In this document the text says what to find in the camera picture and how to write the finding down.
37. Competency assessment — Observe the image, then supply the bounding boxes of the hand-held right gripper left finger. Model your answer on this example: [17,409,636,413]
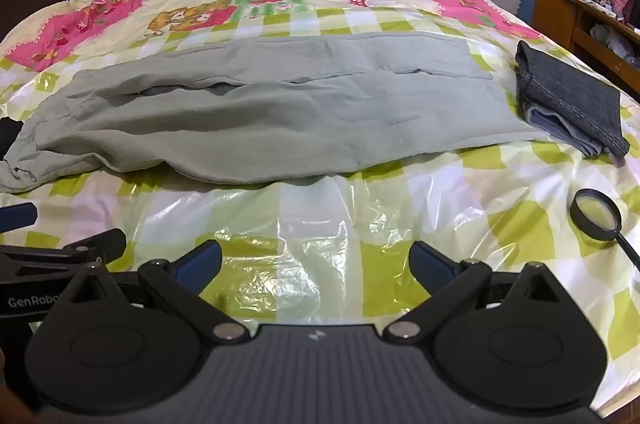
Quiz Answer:
[54,240,251,348]

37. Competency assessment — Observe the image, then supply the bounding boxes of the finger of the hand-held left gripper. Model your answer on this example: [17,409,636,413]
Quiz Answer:
[0,228,127,287]
[0,203,39,234]

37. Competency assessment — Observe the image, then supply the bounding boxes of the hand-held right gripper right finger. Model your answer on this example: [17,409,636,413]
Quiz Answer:
[382,240,576,348]

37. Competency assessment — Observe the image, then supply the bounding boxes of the grey pants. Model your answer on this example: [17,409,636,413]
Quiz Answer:
[0,31,540,195]

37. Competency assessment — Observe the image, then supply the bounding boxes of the dark cloth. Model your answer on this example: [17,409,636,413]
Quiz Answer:
[0,118,25,163]

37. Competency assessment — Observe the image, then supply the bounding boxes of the black magnifying glass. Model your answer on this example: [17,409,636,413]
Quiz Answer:
[572,188,640,273]

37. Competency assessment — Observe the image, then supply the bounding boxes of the bed with checkered plastic cover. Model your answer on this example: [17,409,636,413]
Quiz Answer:
[0,0,640,420]

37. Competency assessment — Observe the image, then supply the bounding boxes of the folded dark jeans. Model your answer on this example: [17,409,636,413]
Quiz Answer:
[515,40,631,158]

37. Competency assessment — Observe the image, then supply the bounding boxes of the blue foam mat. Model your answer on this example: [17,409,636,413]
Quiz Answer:
[516,0,537,26]

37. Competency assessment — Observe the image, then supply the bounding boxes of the wooden side cabinet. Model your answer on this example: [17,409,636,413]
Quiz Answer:
[531,0,640,100]

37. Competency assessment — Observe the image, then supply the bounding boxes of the white crumpled cloth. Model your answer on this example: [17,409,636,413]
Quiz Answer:
[589,23,638,61]

